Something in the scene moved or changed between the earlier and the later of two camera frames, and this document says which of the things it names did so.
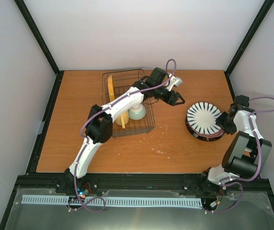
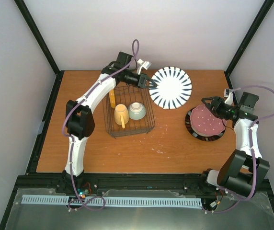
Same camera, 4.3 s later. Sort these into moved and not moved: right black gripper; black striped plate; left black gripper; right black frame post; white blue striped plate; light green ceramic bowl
Moved: left black gripper; white blue striped plate; right black gripper
Not moved: right black frame post; black striped plate; light green ceramic bowl
